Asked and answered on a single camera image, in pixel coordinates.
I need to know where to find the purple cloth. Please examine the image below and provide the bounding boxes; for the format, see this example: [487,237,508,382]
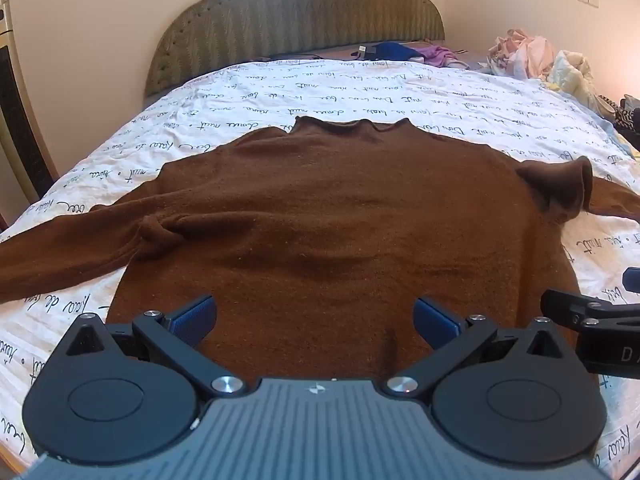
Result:
[415,44,459,67]

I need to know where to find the brown knit sweater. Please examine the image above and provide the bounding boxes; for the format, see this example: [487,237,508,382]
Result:
[0,116,640,386]

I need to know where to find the green upholstered headboard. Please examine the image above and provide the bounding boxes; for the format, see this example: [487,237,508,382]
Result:
[144,0,446,98]

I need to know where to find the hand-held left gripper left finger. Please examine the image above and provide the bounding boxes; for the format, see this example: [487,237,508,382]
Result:
[52,295,248,400]

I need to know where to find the cream padded jacket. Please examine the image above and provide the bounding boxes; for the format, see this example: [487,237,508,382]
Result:
[544,50,609,107]

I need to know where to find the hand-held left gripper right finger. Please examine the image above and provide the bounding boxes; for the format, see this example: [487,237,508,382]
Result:
[382,296,581,401]

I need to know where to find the black-and-white patterned cloth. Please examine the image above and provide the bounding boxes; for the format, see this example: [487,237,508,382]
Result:
[597,94,640,132]

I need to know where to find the pile of pink clothes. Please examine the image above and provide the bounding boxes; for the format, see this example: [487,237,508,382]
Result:
[489,29,558,81]

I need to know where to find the white script-printed blanket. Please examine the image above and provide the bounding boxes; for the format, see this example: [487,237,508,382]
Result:
[0,57,640,480]

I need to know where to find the dark clothes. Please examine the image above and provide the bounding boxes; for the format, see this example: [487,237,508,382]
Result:
[619,96,640,148]

